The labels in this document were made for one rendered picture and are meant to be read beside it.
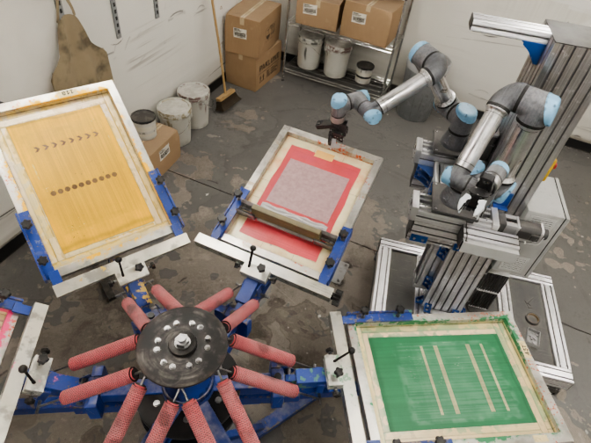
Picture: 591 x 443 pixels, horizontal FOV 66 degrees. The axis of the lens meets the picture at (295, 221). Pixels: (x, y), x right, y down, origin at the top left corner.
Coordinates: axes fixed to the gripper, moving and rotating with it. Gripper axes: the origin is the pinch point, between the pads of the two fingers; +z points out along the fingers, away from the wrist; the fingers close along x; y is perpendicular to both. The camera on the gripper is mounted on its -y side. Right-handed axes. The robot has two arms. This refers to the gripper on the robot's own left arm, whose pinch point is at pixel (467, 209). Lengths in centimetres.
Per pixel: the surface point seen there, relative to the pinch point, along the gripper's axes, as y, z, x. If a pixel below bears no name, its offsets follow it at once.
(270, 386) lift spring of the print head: 50, 71, 33
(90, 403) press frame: 52, 113, 80
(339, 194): 43, -30, 69
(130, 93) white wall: 69, -75, 307
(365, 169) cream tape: 38, -51, 67
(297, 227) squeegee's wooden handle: 41, 4, 70
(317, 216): 47, -13, 71
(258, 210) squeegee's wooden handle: 38, 9, 90
